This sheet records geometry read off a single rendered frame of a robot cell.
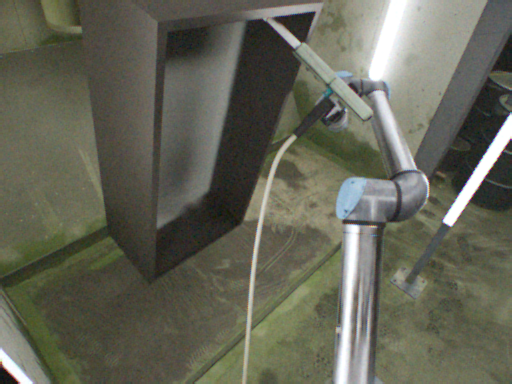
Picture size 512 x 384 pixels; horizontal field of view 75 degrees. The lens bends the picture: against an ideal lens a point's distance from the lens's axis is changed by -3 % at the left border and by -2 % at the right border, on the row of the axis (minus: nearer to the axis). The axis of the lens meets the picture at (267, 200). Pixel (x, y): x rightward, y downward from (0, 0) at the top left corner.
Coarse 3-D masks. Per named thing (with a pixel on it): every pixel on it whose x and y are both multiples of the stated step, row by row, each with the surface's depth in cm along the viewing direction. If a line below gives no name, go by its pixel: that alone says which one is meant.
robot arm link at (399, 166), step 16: (368, 80) 128; (368, 96) 125; (384, 96) 122; (384, 112) 116; (384, 128) 111; (400, 128) 112; (384, 144) 107; (400, 144) 104; (384, 160) 105; (400, 160) 100; (400, 176) 95; (416, 176) 93; (416, 192) 90; (416, 208) 90
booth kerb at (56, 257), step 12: (276, 144) 319; (72, 240) 204; (84, 240) 210; (96, 240) 217; (60, 252) 201; (72, 252) 208; (36, 264) 193; (48, 264) 199; (12, 276) 185; (24, 276) 191
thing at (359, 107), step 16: (288, 32) 104; (304, 48) 101; (304, 64) 103; (320, 64) 100; (320, 80) 101; (336, 80) 99; (336, 96) 100; (352, 96) 98; (320, 112) 102; (352, 112) 99; (368, 112) 97; (304, 128) 104
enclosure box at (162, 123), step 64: (128, 0) 71; (192, 0) 79; (256, 0) 90; (128, 64) 82; (192, 64) 131; (256, 64) 133; (128, 128) 98; (192, 128) 158; (256, 128) 149; (128, 192) 121; (192, 192) 196; (128, 256) 158; (192, 256) 170
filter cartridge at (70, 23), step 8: (40, 0) 162; (48, 0) 158; (56, 0) 157; (64, 0) 157; (72, 0) 159; (48, 8) 161; (56, 8) 159; (64, 8) 160; (72, 8) 162; (48, 16) 164; (56, 16) 162; (64, 16) 161; (72, 16) 163; (48, 24) 167; (56, 24) 165; (64, 24) 164; (72, 24) 165; (80, 24) 167; (72, 32) 166; (80, 32) 167
